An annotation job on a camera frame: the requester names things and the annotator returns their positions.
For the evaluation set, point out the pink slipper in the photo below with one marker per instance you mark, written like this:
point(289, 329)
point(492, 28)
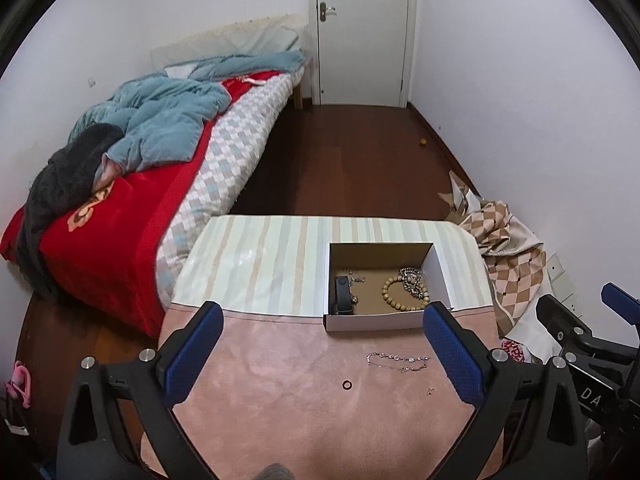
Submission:
point(19, 382)

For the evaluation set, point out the wooden bed frame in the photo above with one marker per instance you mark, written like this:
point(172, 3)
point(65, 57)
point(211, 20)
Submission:
point(302, 82)

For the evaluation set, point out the white cardboard box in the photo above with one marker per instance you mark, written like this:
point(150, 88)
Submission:
point(372, 305)

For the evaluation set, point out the white wall outlet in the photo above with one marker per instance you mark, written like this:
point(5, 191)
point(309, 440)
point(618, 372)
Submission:
point(562, 280)

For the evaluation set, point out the striped table cloth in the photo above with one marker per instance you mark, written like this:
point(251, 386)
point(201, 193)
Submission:
point(260, 260)

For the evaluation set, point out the pink suede table mat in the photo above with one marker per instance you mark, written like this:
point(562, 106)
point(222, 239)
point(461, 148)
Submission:
point(300, 410)

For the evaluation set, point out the black smart band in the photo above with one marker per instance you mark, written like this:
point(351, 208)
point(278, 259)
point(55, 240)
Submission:
point(343, 292)

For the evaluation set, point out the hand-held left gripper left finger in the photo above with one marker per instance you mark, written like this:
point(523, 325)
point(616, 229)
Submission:
point(195, 355)

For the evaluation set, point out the dark grey fleece garment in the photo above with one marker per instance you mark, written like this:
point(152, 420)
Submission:
point(65, 175)

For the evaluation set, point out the small silver earrings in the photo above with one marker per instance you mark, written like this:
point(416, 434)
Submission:
point(356, 280)

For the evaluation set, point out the white door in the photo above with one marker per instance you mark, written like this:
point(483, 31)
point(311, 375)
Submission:
point(362, 35)

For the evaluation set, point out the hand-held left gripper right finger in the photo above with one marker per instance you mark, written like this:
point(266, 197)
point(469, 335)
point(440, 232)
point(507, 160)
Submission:
point(452, 360)

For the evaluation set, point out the beige checkered cloth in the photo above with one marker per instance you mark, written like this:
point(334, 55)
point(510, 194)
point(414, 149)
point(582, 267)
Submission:
point(510, 250)

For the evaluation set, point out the light blue quilt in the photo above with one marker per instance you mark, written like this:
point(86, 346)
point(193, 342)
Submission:
point(165, 120)

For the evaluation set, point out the red and white packet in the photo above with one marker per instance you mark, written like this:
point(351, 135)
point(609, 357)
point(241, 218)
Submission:
point(517, 351)

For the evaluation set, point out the white padded headboard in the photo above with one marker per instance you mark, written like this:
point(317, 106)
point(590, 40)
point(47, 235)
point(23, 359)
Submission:
point(225, 40)

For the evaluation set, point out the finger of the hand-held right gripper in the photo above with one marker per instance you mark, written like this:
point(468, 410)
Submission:
point(620, 300)
point(562, 321)

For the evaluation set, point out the checkered mattress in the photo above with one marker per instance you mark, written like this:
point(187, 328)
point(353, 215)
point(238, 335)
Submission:
point(235, 150)

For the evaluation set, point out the bed with red blanket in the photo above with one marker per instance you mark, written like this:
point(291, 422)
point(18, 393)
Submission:
point(115, 240)

